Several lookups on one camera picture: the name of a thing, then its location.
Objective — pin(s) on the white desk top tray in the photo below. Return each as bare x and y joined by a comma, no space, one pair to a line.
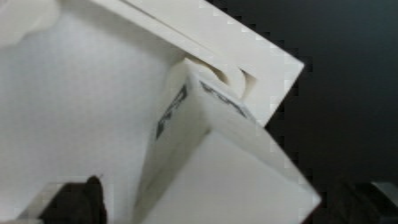
80,78

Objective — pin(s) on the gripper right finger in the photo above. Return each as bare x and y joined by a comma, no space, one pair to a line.
358,203

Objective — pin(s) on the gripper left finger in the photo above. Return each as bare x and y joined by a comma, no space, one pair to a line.
68,204

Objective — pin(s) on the white leg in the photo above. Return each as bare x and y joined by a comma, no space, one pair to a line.
219,178
27,16

